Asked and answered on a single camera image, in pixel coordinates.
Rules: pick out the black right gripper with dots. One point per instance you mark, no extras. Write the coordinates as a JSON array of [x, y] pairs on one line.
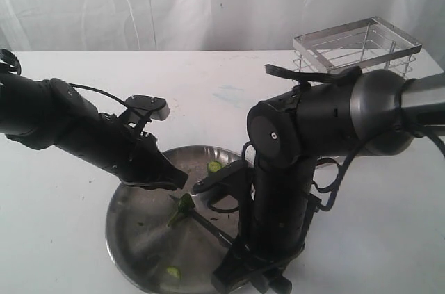
[[241, 266]]

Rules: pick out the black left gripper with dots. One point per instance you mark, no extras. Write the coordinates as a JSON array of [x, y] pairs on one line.
[[142, 165]]

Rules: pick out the black serrated knife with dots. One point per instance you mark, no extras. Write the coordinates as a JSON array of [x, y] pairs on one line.
[[223, 238]]

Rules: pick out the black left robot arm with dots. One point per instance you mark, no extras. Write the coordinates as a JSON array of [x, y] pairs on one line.
[[51, 112]]

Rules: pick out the black and grey right robot arm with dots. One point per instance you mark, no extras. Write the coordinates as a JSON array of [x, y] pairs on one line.
[[304, 142]]

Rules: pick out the round stainless steel plate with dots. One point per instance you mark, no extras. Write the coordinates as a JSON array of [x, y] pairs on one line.
[[142, 246]]

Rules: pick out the white backdrop curtain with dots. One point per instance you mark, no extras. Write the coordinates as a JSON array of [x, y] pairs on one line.
[[170, 25]]

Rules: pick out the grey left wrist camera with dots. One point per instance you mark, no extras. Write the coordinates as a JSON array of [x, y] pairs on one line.
[[157, 107]]

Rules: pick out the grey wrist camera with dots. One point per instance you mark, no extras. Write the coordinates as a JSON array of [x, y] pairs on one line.
[[233, 179], [157, 107]]

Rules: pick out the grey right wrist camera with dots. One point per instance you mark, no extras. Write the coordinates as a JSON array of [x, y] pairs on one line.
[[233, 179]]

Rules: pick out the wire metal rack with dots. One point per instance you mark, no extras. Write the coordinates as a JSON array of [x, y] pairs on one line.
[[371, 43]]

